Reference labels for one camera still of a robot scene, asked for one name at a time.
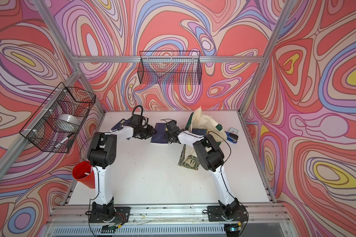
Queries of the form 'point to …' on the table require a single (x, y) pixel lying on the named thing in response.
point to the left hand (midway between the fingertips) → (157, 133)
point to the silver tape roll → (68, 122)
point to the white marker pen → (61, 142)
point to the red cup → (83, 172)
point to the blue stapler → (232, 138)
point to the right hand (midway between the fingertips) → (166, 140)
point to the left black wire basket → (54, 124)
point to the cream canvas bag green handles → (198, 120)
